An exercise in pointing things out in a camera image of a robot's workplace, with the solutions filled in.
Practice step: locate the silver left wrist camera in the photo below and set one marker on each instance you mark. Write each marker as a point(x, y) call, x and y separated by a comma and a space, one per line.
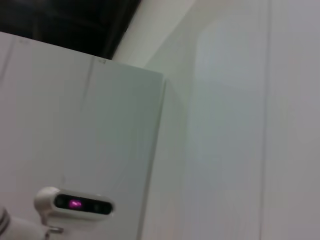
point(75, 205)

